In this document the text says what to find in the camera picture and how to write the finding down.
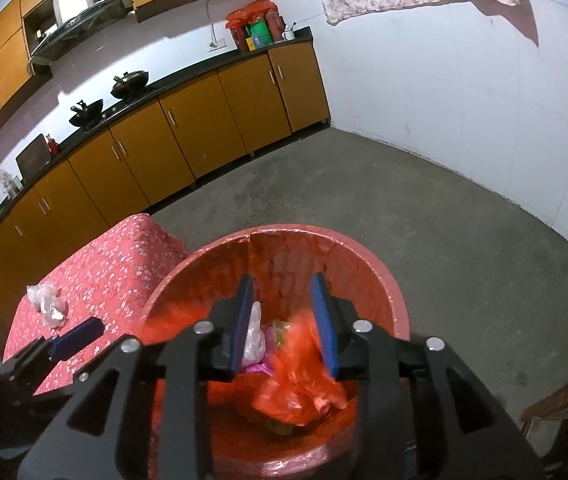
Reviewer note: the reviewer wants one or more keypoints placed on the red bag on counter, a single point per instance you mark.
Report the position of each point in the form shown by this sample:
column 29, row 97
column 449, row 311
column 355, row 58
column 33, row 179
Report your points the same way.
column 249, row 12

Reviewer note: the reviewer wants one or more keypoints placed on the black wok with lid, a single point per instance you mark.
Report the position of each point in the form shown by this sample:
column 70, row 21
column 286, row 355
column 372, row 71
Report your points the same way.
column 129, row 86

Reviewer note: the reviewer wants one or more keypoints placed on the wall socket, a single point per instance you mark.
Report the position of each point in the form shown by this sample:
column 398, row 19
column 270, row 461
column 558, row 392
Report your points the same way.
column 217, row 45

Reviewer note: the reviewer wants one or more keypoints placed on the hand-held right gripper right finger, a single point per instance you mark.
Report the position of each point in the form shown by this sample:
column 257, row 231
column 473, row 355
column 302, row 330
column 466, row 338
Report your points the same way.
column 325, row 330

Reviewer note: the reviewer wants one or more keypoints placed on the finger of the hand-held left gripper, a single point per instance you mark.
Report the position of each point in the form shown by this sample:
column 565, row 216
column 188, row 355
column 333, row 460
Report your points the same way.
column 78, row 337

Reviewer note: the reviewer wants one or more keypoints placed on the small red bottle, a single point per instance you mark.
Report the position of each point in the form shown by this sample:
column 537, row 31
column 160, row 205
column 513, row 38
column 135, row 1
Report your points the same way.
column 53, row 146

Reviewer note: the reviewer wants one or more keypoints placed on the wooden lower kitchen cabinets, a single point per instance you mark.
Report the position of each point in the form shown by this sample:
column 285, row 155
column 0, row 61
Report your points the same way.
column 163, row 130

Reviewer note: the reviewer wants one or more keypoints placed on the clear plastic wrapper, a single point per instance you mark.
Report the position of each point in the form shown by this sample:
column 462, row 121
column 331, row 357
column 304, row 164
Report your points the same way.
column 255, row 335

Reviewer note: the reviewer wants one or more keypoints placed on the range hood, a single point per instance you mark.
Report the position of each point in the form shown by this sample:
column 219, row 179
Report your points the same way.
column 78, row 25

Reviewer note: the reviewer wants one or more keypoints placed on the white mug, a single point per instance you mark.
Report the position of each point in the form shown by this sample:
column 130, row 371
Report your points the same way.
column 289, row 35

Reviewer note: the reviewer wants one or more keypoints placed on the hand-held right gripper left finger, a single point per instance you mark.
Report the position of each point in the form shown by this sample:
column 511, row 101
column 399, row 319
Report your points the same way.
column 244, row 330

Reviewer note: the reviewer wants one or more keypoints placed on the black wok without lid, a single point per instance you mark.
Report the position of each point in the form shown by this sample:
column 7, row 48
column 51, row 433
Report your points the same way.
column 86, row 115

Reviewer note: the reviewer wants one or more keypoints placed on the green box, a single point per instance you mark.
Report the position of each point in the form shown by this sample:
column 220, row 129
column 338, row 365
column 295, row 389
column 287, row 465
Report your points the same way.
column 259, row 37

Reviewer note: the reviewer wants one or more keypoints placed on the clear plastic bag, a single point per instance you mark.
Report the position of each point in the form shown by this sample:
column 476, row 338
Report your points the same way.
column 46, row 305

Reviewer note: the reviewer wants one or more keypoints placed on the glass jar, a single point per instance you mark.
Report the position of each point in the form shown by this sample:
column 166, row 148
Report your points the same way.
column 8, row 185

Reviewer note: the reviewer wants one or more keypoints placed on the red plastic bin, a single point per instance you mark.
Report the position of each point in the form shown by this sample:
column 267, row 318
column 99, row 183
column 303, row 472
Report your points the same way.
column 401, row 312

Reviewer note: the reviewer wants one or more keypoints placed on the large orange plastic bag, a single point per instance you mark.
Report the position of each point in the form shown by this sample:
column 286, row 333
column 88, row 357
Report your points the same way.
column 299, row 370

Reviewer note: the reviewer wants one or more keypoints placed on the brown cutting board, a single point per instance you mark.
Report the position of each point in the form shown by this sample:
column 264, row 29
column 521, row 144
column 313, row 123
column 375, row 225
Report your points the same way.
column 33, row 157

